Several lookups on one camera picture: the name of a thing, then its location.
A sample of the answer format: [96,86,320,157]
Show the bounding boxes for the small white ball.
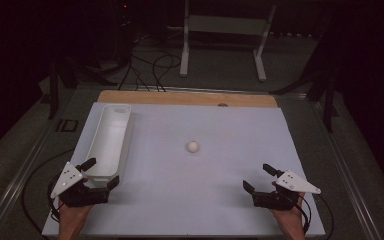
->
[186,140,201,154]

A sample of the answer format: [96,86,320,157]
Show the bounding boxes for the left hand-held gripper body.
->
[49,161,111,208]

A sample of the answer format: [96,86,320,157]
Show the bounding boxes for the person's left hand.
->
[58,177,94,222]

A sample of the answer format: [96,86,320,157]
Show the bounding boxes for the white board sheet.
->
[41,102,326,238]

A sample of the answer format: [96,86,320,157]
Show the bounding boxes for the person's right hand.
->
[270,181,307,226]

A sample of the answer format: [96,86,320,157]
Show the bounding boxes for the black rectangular floor frame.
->
[55,118,80,133]

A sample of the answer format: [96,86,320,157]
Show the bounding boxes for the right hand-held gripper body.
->
[251,169,322,212]

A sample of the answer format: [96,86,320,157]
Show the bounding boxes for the long white plastic bin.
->
[83,103,133,188]

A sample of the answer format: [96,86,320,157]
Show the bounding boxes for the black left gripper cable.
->
[21,148,76,240]

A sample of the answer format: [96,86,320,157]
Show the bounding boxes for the black floor cables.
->
[117,33,183,93]

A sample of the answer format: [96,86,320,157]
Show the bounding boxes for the black tripod stand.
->
[47,58,118,121]
[269,64,341,134]

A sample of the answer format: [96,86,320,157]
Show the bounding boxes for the white metal stand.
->
[179,0,278,83]

